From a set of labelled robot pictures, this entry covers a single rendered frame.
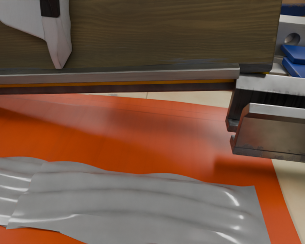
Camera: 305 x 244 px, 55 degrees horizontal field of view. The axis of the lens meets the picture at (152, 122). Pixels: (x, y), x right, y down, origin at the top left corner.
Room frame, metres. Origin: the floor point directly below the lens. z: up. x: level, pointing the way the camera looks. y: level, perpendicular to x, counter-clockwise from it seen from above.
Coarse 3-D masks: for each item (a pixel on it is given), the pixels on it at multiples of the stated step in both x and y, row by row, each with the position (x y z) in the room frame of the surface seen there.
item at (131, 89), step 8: (0, 88) 0.28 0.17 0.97; (8, 88) 0.28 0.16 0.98; (16, 88) 0.28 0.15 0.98; (24, 88) 0.28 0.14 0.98; (32, 88) 0.28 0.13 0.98; (40, 88) 0.28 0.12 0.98; (48, 88) 0.28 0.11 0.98; (56, 88) 0.28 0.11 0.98; (64, 88) 0.27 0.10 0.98; (72, 88) 0.27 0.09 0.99; (80, 88) 0.27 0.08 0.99; (88, 88) 0.27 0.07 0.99; (96, 88) 0.27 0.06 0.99; (104, 88) 0.27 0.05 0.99; (112, 88) 0.27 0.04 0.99; (120, 88) 0.27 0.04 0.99; (128, 88) 0.27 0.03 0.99; (136, 88) 0.27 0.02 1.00; (144, 88) 0.27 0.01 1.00; (152, 88) 0.27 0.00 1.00; (160, 88) 0.27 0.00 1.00; (168, 88) 0.27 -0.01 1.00; (176, 88) 0.27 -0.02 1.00; (184, 88) 0.26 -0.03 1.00; (192, 88) 0.26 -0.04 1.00; (200, 88) 0.26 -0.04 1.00; (208, 88) 0.26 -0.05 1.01; (216, 88) 0.26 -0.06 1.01; (224, 88) 0.26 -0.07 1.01; (232, 88) 0.26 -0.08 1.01
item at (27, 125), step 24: (0, 96) 0.30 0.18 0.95; (24, 96) 0.30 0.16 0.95; (48, 96) 0.31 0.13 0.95; (72, 96) 0.31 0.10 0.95; (0, 120) 0.25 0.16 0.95; (24, 120) 0.25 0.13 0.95; (48, 120) 0.26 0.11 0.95; (72, 120) 0.26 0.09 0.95; (0, 144) 0.21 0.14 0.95; (24, 144) 0.21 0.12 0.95; (48, 144) 0.22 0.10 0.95
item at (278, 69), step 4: (276, 64) 0.40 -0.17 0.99; (280, 64) 0.40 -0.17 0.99; (272, 68) 0.38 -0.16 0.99; (276, 68) 0.38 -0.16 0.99; (280, 68) 0.38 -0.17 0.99; (284, 68) 0.39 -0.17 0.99; (272, 72) 0.37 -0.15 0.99; (276, 72) 0.37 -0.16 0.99; (280, 72) 0.37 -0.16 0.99; (284, 72) 0.37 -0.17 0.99; (288, 72) 0.37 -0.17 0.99
